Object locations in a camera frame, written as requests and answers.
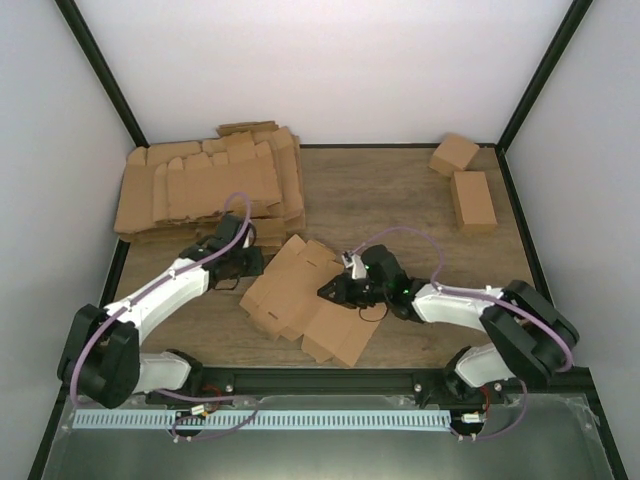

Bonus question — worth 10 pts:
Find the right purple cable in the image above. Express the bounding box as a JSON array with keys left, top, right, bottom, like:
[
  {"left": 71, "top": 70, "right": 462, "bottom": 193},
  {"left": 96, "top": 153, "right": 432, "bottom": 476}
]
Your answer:
[{"left": 349, "top": 226, "right": 575, "bottom": 374}]

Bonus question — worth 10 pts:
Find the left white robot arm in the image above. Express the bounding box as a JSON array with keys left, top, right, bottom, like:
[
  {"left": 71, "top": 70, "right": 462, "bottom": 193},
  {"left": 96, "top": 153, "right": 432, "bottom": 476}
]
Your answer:
[{"left": 57, "top": 214, "right": 265, "bottom": 409}]

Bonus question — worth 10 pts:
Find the black frame post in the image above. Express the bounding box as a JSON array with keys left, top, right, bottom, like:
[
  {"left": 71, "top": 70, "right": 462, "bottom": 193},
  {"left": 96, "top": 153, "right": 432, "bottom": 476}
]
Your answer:
[
  {"left": 54, "top": 0, "right": 149, "bottom": 147},
  {"left": 496, "top": 0, "right": 593, "bottom": 154}
]

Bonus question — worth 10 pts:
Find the cardboard box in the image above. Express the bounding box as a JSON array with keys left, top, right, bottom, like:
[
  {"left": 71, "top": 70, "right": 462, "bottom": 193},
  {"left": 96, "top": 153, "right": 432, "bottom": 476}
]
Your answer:
[
  {"left": 428, "top": 133, "right": 480, "bottom": 177},
  {"left": 240, "top": 235, "right": 386, "bottom": 368},
  {"left": 450, "top": 171, "right": 498, "bottom": 234}
]

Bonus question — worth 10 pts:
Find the black frame post left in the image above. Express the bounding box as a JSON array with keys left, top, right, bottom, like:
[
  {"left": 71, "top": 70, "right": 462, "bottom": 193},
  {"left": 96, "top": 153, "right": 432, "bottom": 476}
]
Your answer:
[{"left": 54, "top": 0, "right": 149, "bottom": 147}]

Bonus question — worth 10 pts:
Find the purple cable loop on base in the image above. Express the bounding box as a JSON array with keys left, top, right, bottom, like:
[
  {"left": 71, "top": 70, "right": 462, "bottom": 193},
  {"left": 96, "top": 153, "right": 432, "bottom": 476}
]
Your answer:
[{"left": 171, "top": 392, "right": 265, "bottom": 445}]

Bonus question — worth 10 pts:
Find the black frame post right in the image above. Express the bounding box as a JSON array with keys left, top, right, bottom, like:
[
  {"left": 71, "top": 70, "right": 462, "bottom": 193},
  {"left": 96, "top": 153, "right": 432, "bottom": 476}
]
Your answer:
[{"left": 496, "top": 0, "right": 593, "bottom": 154}]

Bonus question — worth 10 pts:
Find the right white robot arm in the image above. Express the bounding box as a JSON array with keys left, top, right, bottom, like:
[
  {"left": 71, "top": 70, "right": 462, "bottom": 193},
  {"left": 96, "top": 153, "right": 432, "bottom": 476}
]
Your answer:
[{"left": 317, "top": 245, "right": 580, "bottom": 403}]

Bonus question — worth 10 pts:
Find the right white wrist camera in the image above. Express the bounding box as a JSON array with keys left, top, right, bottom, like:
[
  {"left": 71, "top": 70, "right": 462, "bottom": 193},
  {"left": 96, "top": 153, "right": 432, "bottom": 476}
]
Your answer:
[{"left": 341, "top": 251, "right": 367, "bottom": 280}]

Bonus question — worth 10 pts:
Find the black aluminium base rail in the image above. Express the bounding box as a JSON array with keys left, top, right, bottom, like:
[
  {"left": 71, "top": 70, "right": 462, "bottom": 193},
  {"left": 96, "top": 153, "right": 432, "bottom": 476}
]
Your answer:
[{"left": 64, "top": 367, "right": 591, "bottom": 401}]

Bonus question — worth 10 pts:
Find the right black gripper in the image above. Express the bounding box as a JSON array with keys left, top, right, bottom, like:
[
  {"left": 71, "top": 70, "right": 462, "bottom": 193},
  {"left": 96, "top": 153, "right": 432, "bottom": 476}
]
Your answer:
[{"left": 318, "top": 273, "right": 390, "bottom": 310}]

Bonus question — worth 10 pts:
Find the light blue slotted cable duct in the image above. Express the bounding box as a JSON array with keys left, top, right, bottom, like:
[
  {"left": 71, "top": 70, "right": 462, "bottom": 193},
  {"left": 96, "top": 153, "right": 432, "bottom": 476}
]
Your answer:
[{"left": 72, "top": 409, "right": 451, "bottom": 432}]

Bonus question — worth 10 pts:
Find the stack of flat cardboard blanks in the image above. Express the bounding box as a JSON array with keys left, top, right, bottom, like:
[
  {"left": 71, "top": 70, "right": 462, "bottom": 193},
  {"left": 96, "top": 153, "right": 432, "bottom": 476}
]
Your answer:
[{"left": 114, "top": 121, "right": 306, "bottom": 252}]

